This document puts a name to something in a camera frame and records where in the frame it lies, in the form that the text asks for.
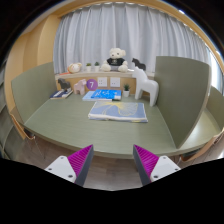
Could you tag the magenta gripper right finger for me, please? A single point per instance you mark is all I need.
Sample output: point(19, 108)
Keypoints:
point(152, 167)

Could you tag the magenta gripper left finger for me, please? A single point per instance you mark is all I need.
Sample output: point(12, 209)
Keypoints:
point(73, 168)

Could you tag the folded blue yellow towel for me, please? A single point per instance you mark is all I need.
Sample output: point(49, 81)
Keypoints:
point(118, 111)

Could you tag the wooden chair right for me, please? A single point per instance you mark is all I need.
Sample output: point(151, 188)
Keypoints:
point(187, 157)

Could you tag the wooden chair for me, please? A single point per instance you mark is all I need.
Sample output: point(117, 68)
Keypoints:
point(29, 135)
point(187, 157)

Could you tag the wooden chair left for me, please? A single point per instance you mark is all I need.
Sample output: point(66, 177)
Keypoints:
point(29, 135)

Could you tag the light blue book underneath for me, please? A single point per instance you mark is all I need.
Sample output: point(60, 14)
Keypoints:
point(88, 97)

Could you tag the dark book with white cover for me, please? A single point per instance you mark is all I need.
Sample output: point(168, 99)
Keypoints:
point(61, 94)

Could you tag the small potted plant on desk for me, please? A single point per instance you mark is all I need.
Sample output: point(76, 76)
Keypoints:
point(126, 90)

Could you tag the pink wooden horse figure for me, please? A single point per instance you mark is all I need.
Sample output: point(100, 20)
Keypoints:
point(79, 87)

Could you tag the blue book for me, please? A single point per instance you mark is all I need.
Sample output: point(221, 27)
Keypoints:
point(107, 94)

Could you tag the dark grey horse figure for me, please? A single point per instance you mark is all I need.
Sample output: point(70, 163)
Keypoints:
point(64, 84)

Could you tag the white wooden horse figure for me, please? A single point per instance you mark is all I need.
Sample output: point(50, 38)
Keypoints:
point(143, 83)

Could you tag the purple round number sign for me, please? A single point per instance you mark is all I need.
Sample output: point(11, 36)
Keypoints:
point(92, 84)

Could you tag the green right divider panel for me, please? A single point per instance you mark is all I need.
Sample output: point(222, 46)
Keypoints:
point(183, 93)

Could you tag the green divider panel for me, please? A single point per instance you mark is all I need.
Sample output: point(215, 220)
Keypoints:
point(183, 93)
point(32, 89)

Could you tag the green left divider panel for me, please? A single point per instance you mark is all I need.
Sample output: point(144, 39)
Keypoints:
point(32, 89)

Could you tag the cream plush toy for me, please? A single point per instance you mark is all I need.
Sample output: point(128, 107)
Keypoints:
point(74, 67)

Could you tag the small black horse figure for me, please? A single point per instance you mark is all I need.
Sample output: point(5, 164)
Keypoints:
point(139, 64)

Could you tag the small potted plant left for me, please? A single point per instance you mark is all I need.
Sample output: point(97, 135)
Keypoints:
point(88, 67)

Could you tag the small potted plant right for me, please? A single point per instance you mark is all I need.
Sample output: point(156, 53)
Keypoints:
point(96, 67)

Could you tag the cream teddy bear black shirt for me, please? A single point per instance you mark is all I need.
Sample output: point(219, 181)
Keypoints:
point(116, 61)

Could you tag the grey white curtain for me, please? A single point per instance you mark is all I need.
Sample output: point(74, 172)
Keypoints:
point(88, 34)

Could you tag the white wall socket left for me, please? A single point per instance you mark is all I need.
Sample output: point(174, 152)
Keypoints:
point(102, 81)

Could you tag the white wall socket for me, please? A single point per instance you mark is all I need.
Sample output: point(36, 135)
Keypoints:
point(102, 81)
point(115, 82)

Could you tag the white wall socket right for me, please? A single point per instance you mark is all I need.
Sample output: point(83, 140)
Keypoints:
point(115, 82)

